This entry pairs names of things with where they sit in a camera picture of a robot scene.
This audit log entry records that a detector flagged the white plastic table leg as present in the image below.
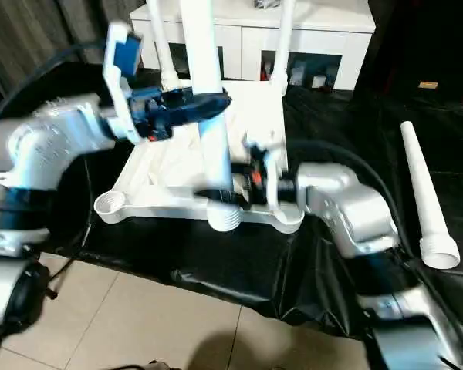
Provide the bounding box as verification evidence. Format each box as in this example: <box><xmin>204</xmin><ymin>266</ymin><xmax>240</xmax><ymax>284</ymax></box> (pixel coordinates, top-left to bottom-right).
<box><xmin>144</xmin><ymin>0</ymin><xmax>181</xmax><ymax>93</ymax></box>
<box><xmin>400</xmin><ymin>120</ymin><xmax>461</xmax><ymax>270</ymax></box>
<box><xmin>270</xmin><ymin>0</ymin><xmax>297</xmax><ymax>96</ymax></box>
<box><xmin>179</xmin><ymin>0</ymin><xmax>243</xmax><ymax>233</ymax></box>

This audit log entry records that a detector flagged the white plastic table top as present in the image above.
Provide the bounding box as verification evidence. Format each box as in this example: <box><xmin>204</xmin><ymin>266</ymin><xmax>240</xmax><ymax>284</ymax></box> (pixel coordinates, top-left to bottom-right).
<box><xmin>93</xmin><ymin>79</ymin><xmax>306</xmax><ymax>235</ymax></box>

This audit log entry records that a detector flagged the black work mat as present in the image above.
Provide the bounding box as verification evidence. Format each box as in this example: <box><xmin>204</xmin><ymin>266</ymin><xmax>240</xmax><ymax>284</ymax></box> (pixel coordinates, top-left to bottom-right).
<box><xmin>0</xmin><ymin>61</ymin><xmax>463</xmax><ymax>340</ymax></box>

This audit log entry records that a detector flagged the tall white bottle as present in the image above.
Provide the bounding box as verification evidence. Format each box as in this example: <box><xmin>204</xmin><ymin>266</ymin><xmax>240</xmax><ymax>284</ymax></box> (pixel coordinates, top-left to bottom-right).
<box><xmin>291</xmin><ymin>61</ymin><xmax>306</xmax><ymax>85</ymax></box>

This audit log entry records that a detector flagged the grey curtain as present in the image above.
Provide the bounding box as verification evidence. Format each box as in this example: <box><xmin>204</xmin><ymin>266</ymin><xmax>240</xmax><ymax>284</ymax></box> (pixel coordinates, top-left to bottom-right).
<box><xmin>0</xmin><ymin>0</ymin><xmax>147</xmax><ymax>97</ymax></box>

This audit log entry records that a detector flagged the white sideboard cabinet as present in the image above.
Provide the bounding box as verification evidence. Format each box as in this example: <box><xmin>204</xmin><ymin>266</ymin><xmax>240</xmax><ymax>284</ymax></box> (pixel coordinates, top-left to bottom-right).
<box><xmin>130</xmin><ymin>0</ymin><xmax>375</xmax><ymax>92</ymax></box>

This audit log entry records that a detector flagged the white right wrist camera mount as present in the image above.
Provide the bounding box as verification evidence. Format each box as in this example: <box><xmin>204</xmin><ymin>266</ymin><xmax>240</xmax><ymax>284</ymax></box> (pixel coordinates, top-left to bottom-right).
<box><xmin>242</xmin><ymin>133</ymin><xmax>290</xmax><ymax>211</ymax></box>

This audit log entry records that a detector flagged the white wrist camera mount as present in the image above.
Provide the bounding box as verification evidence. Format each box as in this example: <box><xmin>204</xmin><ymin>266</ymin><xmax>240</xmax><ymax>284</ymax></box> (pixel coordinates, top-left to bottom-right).
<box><xmin>242</xmin><ymin>133</ymin><xmax>290</xmax><ymax>211</ymax></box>
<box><xmin>102</xmin><ymin>22</ymin><xmax>146</xmax><ymax>144</ymax></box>

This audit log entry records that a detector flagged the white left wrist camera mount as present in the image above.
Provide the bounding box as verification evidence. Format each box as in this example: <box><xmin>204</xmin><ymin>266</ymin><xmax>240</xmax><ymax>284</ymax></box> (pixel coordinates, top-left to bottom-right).
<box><xmin>102</xmin><ymin>22</ymin><xmax>146</xmax><ymax>144</ymax></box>

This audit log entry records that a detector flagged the thin black cable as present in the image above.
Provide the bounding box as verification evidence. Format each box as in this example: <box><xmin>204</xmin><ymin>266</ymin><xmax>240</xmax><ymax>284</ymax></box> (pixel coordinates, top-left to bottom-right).
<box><xmin>48</xmin><ymin>157</ymin><xmax>93</xmax><ymax>298</ymax></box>

